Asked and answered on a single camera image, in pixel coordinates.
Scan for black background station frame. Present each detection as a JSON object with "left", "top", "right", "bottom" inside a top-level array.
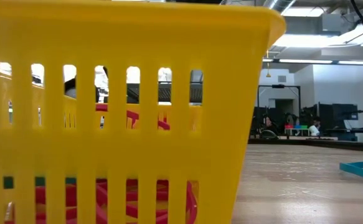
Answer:
[{"left": 257, "top": 84, "right": 302, "bottom": 139}]

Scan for black background machine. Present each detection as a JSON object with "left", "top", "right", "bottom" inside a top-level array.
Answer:
[{"left": 302, "top": 103, "right": 363, "bottom": 141}]

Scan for person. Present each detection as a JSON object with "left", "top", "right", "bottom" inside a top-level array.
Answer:
[
  {"left": 308, "top": 119, "right": 323, "bottom": 137},
  {"left": 263, "top": 115, "right": 277, "bottom": 134}
]

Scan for green rubber band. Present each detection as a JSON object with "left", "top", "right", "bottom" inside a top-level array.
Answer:
[{"left": 2, "top": 176, "right": 78, "bottom": 191}]

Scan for yellow plastic basket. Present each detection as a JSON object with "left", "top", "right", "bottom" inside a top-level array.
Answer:
[{"left": 0, "top": 0, "right": 287, "bottom": 224}]

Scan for rack with coloured bins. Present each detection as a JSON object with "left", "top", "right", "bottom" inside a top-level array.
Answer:
[{"left": 284, "top": 124, "right": 310, "bottom": 137}]

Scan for black aluminium table frame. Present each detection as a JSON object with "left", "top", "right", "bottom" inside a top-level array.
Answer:
[{"left": 248, "top": 136, "right": 363, "bottom": 153}]

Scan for silver ceiling duct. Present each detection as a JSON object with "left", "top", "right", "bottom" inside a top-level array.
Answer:
[{"left": 263, "top": 0, "right": 297, "bottom": 13}]

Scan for blue rubber band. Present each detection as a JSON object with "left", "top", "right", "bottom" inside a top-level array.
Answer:
[{"left": 339, "top": 161, "right": 363, "bottom": 182}]

